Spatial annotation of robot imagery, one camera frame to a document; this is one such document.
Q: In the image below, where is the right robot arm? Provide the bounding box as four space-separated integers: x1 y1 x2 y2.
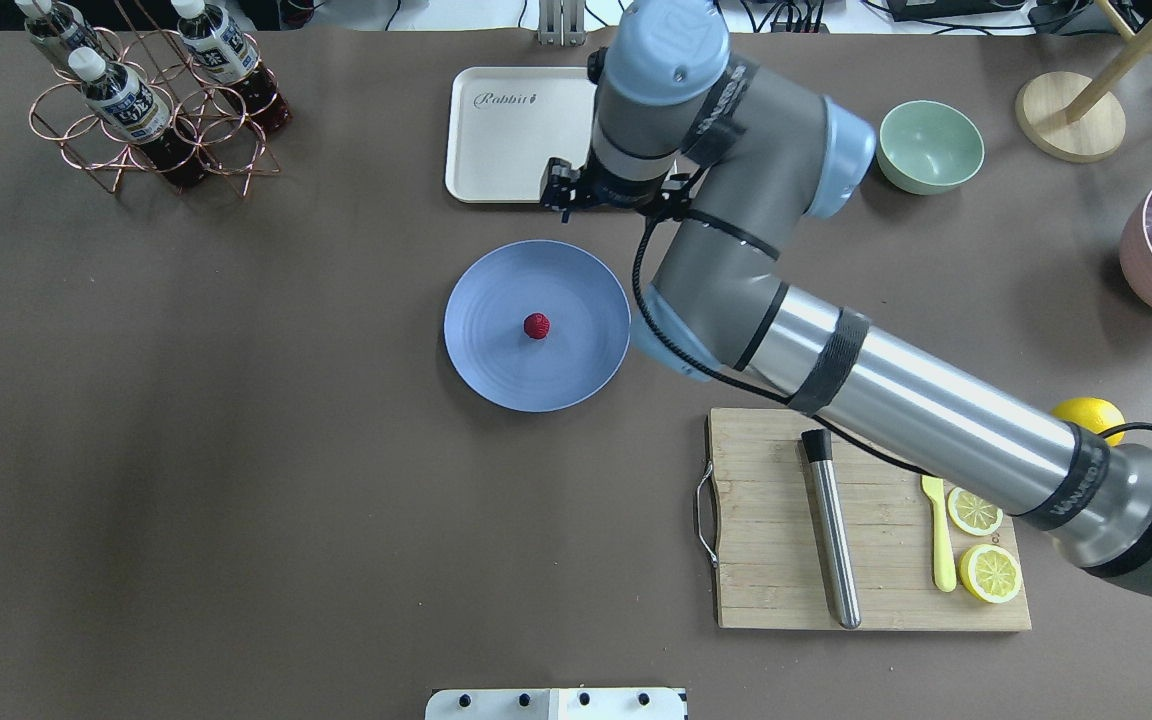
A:
541 1 1152 597

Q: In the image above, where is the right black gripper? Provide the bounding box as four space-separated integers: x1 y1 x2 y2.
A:
540 158 698 223

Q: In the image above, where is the green bowl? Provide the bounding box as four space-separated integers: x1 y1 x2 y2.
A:
876 100 986 196

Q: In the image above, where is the cream rabbit tray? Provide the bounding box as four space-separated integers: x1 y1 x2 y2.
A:
444 67 599 204

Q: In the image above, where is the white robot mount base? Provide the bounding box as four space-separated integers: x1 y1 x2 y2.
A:
424 685 689 719

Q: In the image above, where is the red strawberry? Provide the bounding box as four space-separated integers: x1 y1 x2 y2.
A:
522 313 550 341

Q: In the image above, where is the wooden stand with base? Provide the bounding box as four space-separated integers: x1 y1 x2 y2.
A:
1014 15 1152 162

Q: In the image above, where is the steel muddler black tip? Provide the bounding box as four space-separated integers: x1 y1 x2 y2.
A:
799 429 863 630

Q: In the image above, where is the wooden cutting board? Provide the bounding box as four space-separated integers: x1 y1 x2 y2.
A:
707 407 1030 632

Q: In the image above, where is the yellow lemon upper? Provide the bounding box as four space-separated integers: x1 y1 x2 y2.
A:
1049 396 1126 446

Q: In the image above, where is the blue round plate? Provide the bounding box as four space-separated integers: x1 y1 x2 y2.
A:
444 240 630 414

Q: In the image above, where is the lemon slice upper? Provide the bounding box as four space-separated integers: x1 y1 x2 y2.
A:
946 487 1005 537

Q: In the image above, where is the copper wire bottle rack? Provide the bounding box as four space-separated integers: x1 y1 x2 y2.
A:
18 1 291 196

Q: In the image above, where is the tea bottle right back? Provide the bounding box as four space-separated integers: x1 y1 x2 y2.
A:
172 1 291 135

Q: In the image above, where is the yellow plastic knife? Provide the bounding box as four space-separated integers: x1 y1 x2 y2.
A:
920 475 957 593

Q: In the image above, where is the tea bottle front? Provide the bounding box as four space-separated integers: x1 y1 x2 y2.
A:
68 47 210 190

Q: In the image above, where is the lemon half lower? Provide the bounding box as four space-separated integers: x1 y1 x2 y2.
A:
957 544 1023 602

